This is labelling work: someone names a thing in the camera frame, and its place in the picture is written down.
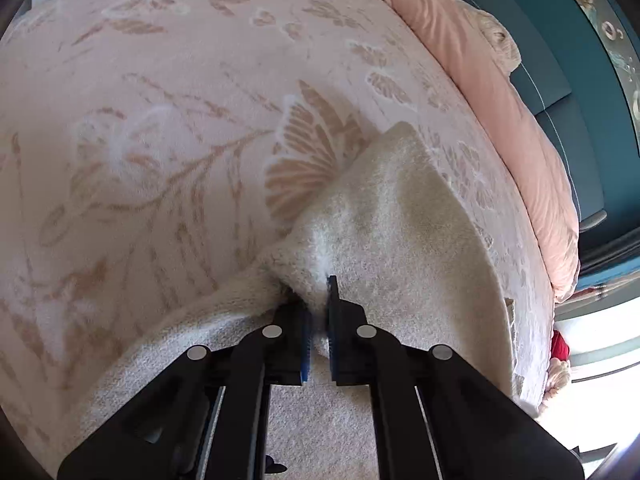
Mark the teal padded headboard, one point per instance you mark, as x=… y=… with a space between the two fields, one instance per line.
x=565 y=85

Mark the framed floral wall picture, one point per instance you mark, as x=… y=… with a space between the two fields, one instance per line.
x=612 y=30

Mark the red cloth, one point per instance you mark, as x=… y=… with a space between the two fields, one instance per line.
x=559 y=347

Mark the pink quilt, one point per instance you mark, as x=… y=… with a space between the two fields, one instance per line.
x=495 y=125

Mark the cream ruffled pillow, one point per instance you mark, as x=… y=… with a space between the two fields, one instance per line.
x=500 y=37

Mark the pink floral blanket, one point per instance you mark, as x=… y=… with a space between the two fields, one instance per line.
x=165 y=125

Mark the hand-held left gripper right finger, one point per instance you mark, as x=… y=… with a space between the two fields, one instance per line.
x=334 y=345

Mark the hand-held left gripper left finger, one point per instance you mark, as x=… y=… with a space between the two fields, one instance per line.
x=304 y=355

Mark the cream fleece garment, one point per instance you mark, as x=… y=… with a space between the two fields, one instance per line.
x=390 y=230

